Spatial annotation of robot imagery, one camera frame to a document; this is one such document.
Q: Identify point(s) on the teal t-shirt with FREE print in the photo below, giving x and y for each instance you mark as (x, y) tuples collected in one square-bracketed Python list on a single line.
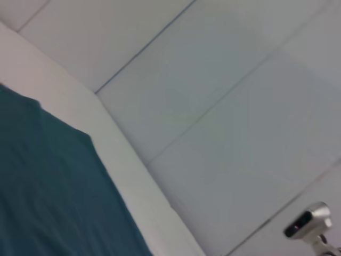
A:
[(53, 186)]

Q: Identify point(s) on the silver right camera mount bracket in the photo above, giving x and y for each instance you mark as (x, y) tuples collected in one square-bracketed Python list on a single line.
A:
[(325, 246)]

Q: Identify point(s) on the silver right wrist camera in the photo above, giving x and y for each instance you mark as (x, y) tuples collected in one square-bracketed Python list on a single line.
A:
[(306, 220)]

